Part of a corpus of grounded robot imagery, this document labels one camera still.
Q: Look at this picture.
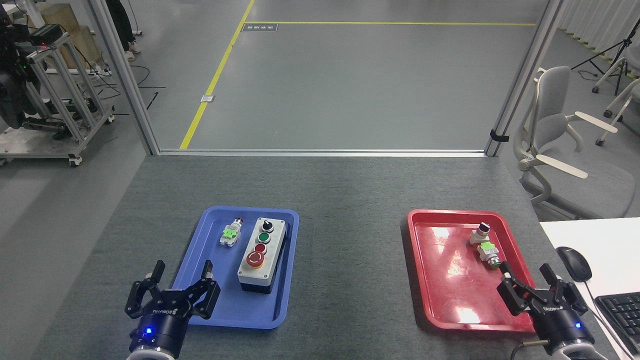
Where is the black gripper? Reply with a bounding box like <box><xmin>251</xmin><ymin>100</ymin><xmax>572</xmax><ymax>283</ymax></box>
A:
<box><xmin>496</xmin><ymin>260</ymin><xmax>596</xmax><ymax>347</ymax></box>
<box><xmin>124</xmin><ymin>260</ymin><xmax>221</xmax><ymax>358</ymax></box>

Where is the grey control box with buttons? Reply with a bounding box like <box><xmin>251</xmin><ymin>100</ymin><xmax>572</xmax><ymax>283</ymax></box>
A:
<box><xmin>236</xmin><ymin>217</ymin><xmax>287</xmax><ymax>295</ymax></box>

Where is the red push button green block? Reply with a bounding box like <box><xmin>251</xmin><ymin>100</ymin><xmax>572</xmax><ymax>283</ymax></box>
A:
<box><xmin>219</xmin><ymin>217</ymin><xmax>245</xmax><ymax>248</ymax></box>

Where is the cardboard box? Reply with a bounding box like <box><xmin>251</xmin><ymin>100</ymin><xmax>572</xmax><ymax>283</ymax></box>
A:
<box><xmin>27</xmin><ymin>3</ymin><xmax>104</xmax><ymax>72</ymax></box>

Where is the black computer mouse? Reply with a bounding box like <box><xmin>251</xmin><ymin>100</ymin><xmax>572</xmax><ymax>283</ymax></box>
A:
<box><xmin>556</xmin><ymin>246</ymin><xmax>593</xmax><ymax>283</ymax></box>

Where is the blue plastic tray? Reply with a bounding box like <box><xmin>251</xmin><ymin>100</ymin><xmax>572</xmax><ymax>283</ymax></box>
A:
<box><xmin>171</xmin><ymin>205</ymin><xmax>300</xmax><ymax>330</ymax></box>

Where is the white desk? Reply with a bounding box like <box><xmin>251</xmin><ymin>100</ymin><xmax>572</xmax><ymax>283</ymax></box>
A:
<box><xmin>539</xmin><ymin>217</ymin><xmax>640</xmax><ymax>360</ymax></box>

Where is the black keyboard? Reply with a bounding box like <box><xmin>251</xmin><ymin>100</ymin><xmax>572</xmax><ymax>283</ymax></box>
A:
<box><xmin>594</xmin><ymin>292</ymin><xmax>640</xmax><ymax>356</ymax></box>

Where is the red plastic tray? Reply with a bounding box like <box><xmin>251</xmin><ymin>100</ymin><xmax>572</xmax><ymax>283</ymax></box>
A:
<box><xmin>406</xmin><ymin>209</ymin><xmax>538</xmax><ymax>334</ymax></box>

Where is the grey office chair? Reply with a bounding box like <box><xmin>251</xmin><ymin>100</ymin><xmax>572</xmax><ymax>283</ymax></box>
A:
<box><xmin>513</xmin><ymin>66</ymin><xmax>637</xmax><ymax>221</ymax></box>

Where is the white office chair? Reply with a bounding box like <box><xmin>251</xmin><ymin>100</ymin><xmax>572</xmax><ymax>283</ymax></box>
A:
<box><xmin>594</xmin><ymin>77</ymin><xmax>640</xmax><ymax>147</ymax></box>

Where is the black tripod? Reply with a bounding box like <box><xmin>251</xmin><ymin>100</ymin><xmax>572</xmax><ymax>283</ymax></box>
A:
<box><xmin>571</xmin><ymin>19</ymin><xmax>640</xmax><ymax>96</ymax></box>

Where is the black machine on cart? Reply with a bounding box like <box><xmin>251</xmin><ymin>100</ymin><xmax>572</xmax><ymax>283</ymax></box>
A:
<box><xmin>0</xmin><ymin>9</ymin><xmax>47</xmax><ymax>131</ymax></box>

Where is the white curtain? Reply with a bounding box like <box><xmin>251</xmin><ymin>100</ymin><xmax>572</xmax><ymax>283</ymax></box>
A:
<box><xmin>557</xmin><ymin>0</ymin><xmax>640</xmax><ymax>52</ymax></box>

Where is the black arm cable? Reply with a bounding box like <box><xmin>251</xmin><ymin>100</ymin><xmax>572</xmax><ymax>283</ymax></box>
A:
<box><xmin>517</xmin><ymin>340</ymin><xmax>551</xmax><ymax>360</ymax></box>

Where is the black mouse cable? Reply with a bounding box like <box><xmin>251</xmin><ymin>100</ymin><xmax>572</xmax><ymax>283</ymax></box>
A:
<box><xmin>582</xmin><ymin>280</ymin><xmax>635</xmax><ymax>360</ymax></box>

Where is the black selector switch white block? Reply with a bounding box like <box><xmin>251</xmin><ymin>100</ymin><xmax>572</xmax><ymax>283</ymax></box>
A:
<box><xmin>469</xmin><ymin>223</ymin><xmax>492</xmax><ymax>246</ymax></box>

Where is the silver aluminium rail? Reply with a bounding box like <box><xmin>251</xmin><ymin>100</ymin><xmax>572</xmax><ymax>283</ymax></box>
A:
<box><xmin>158</xmin><ymin>148</ymin><xmax>488</xmax><ymax>158</ymax></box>

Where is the silver aluminium post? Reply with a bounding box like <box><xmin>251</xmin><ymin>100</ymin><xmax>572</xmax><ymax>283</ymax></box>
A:
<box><xmin>89</xmin><ymin>0</ymin><xmax>162</xmax><ymax>156</ymax></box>
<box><xmin>484</xmin><ymin>0</ymin><xmax>566</xmax><ymax>157</ymax></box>

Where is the black floor cable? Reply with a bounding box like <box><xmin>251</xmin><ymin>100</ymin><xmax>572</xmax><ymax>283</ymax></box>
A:
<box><xmin>92</xmin><ymin>64</ymin><xmax>167</xmax><ymax>112</ymax></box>

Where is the aluminium frame cart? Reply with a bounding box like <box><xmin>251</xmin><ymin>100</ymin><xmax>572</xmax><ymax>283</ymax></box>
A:
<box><xmin>0</xmin><ymin>32</ymin><xmax>116</xmax><ymax>168</ymax></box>

